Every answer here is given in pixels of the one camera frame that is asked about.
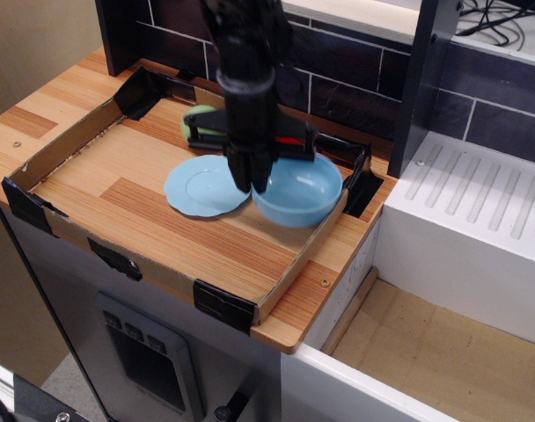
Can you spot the cardboard fence with black tape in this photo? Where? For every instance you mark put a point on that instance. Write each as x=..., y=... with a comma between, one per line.
x=95, y=178

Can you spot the grey toy oven front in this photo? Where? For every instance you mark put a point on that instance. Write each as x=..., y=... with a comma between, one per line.
x=146, y=355

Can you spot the dark grey vertical post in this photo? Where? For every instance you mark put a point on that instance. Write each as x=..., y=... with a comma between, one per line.
x=437, y=23

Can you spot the light blue plastic bowl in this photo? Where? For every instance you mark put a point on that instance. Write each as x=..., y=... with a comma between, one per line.
x=300, y=193

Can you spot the light blue plastic plate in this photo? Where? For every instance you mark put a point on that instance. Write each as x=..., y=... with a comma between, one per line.
x=203, y=186

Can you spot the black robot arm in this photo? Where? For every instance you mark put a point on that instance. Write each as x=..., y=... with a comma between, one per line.
x=251, y=39

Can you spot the red toy chili pepper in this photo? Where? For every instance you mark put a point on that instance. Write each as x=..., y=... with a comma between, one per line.
x=286, y=140

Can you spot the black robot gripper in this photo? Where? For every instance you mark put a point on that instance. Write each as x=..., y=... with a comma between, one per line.
x=250, y=124

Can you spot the white toy sink unit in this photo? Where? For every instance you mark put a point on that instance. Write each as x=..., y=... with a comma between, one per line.
x=435, y=318

